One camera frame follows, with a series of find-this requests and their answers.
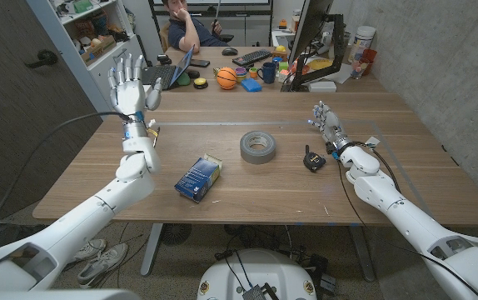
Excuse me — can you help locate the whiteboard with black frame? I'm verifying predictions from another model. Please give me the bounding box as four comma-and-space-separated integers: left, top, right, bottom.
147, 0, 274, 20

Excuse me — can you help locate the orange basketball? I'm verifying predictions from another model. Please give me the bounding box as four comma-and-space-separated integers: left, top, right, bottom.
216, 66, 239, 91

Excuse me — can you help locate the grey box on torso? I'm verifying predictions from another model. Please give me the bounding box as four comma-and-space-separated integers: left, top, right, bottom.
241, 282, 280, 300

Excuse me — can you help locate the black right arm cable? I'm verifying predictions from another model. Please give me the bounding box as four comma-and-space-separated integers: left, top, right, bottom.
330, 140, 478, 297

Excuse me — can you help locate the grey table leg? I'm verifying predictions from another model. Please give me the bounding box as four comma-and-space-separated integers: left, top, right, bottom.
349, 226, 376, 283
140, 223, 164, 278

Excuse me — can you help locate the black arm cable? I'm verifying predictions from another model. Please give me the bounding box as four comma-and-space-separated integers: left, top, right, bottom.
330, 140, 478, 297
0, 110, 134, 251

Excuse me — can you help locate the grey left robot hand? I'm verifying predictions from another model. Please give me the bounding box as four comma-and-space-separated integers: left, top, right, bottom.
107, 52, 164, 122

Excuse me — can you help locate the dark blue mug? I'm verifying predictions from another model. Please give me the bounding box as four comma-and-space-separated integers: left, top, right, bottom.
256, 61, 277, 85

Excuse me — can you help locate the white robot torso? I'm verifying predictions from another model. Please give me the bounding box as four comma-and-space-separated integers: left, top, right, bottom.
197, 248, 317, 300

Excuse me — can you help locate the dark laptop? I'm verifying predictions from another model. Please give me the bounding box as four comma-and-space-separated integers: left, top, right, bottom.
141, 44, 196, 92

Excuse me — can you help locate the white canister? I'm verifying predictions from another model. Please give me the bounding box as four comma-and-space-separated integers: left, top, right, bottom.
347, 25, 376, 63

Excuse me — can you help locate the black computer monitor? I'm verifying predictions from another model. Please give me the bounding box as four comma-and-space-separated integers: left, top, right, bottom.
287, 0, 335, 63

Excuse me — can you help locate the blue cardboard box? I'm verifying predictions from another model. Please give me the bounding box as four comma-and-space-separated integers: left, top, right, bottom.
173, 152, 223, 204

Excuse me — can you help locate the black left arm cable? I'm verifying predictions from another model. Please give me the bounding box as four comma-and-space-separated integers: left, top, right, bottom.
0, 110, 134, 251

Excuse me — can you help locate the cardboard box on shelf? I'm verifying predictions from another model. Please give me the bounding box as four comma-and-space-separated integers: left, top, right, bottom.
79, 35, 117, 67

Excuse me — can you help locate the flat white box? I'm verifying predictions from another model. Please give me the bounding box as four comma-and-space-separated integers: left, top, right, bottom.
307, 80, 338, 93

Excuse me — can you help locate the grey sneaker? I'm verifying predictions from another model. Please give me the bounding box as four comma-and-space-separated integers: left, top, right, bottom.
76, 242, 130, 290
72, 237, 107, 263

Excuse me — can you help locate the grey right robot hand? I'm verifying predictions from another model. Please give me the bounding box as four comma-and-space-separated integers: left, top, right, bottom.
307, 100, 351, 153

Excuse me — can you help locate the black keyboard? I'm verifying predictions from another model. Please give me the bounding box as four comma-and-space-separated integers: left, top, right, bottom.
232, 48, 272, 68

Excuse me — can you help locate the tan office chair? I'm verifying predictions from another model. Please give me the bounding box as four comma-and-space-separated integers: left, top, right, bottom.
158, 21, 172, 53

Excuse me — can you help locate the black tape measure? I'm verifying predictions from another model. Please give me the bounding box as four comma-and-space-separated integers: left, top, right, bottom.
302, 144, 327, 173

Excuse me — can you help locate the black door handle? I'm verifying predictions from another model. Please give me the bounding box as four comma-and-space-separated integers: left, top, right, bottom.
24, 48, 60, 70

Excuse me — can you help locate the man in dark shirt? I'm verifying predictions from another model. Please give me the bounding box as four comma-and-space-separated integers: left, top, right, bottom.
162, 0, 230, 53

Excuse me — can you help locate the yellow domed toy box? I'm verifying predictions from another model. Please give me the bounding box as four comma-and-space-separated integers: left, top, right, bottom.
271, 44, 289, 63

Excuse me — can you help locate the white shelf unit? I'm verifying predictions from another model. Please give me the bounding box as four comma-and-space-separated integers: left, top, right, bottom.
26, 0, 148, 112

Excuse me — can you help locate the grey duct tape roll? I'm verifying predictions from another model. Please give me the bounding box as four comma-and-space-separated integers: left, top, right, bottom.
239, 130, 277, 165

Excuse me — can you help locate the blue sponge block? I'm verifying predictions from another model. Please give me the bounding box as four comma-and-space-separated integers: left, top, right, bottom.
240, 77, 263, 93

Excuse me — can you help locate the black floor fan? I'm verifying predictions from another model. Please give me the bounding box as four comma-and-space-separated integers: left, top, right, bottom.
159, 223, 193, 247

